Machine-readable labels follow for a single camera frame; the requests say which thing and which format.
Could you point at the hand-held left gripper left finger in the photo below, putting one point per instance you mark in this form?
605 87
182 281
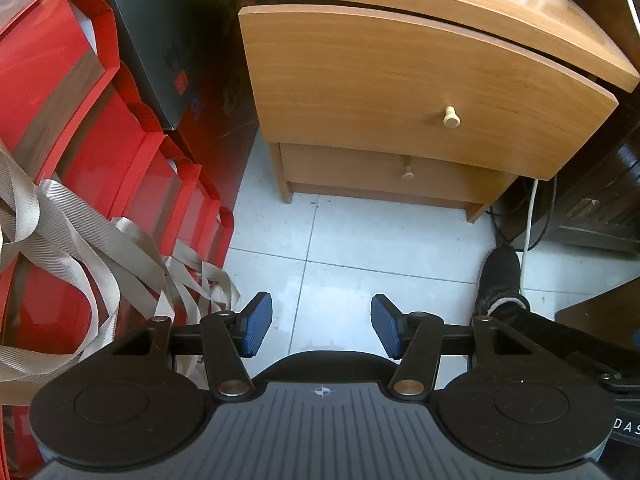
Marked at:
257 322

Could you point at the brown wooden panel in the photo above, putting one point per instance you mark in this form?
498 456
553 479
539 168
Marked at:
610 310

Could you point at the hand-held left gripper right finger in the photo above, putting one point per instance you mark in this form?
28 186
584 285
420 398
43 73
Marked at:
386 325

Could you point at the black paper gift bag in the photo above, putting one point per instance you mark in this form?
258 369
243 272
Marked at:
150 35

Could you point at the large wooden drawer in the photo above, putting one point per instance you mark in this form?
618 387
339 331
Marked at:
375 85

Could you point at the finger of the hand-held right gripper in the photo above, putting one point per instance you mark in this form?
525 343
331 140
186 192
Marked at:
590 362

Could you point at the row of red gift bags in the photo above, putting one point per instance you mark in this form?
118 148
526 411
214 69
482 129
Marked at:
50 60

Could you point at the dark wooden cabinet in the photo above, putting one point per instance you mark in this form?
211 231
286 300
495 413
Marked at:
600 200

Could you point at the black shoe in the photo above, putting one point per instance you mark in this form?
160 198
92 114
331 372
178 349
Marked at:
500 272

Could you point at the small wooden drawer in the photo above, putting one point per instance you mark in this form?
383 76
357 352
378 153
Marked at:
340 170

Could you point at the person's left leg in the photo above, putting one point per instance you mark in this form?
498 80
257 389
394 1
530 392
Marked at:
550 330

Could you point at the cream knob of small drawer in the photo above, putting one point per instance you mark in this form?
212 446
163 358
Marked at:
408 174

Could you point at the cream knob of large drawer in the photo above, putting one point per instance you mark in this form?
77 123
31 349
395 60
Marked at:
451 119

